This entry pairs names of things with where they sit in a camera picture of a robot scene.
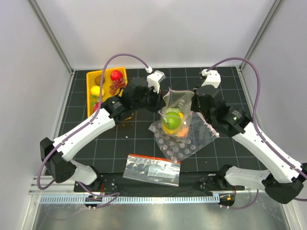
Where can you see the left aluminium frame post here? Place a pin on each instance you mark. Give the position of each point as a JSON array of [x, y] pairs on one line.
[[46, 27]]

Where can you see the green lime toy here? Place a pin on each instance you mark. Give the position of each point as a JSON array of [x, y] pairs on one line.
[[171, 120]]

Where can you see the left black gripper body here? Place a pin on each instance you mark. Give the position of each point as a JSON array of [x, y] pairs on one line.
[[150, 101]]

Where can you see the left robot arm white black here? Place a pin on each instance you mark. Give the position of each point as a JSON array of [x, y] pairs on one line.
[[58, 154]]

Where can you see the red apple toy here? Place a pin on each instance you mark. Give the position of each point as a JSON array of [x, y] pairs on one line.
[[116, 75]]

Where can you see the clear bag orange zipper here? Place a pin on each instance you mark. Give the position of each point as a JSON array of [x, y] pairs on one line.
[[152, 170]]

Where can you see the yellow lemon toy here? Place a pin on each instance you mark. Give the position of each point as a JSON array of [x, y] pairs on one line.
[[96, 91]]

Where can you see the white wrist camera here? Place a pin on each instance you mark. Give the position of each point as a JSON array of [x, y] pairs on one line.
[[154, 80], [210, 77]]

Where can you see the orange peach toy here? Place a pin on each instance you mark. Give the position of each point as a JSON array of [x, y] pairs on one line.
[[183, 132]]

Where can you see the clear bag pink zipper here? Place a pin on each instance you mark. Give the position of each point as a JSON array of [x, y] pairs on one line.
[[177, 149]]

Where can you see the dark red grapes toy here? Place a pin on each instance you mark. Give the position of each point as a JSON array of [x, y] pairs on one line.
[[117, 85]]

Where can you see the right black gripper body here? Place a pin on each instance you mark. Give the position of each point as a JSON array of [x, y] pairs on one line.
[[195, 107]]

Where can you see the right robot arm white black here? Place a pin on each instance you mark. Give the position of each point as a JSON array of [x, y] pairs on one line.
[[283, 178]]

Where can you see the yellow mango toy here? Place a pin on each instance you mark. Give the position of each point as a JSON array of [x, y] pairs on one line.
[[176, 130]]

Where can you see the pink polka dot zip bag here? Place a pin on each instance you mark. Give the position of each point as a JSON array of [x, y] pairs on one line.
[[181, 100]]

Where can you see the aluminium frame post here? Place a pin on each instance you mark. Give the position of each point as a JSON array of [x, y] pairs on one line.
[[264, 27], [46, 27]]

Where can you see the yellow plastic tray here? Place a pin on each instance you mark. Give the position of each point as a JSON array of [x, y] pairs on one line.
[[90, 77]]

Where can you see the slotted white cable duct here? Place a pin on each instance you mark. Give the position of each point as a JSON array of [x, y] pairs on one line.
[[86, 199]]

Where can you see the red dragon fruit toy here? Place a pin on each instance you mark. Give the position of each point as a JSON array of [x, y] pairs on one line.
[[96, 102]]

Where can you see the brown kiwi toy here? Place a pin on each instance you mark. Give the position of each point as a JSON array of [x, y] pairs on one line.
[[98, 79]]

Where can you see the right aluminium frame post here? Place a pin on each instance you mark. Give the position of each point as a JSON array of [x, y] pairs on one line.
[[264, 27]]

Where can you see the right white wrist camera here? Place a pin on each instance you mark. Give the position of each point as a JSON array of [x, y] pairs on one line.
[[210, 77]]

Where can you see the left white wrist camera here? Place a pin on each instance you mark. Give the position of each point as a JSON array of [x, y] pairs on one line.
[[154, 80]]

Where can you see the green cabbage toy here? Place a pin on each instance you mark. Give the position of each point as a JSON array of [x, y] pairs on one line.
[[172, 109]]

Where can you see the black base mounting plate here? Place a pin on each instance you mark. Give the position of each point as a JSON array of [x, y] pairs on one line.
[[190, 184]]

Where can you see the black grid cutting mat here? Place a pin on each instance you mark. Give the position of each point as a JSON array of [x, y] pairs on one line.
[[141, 93]]

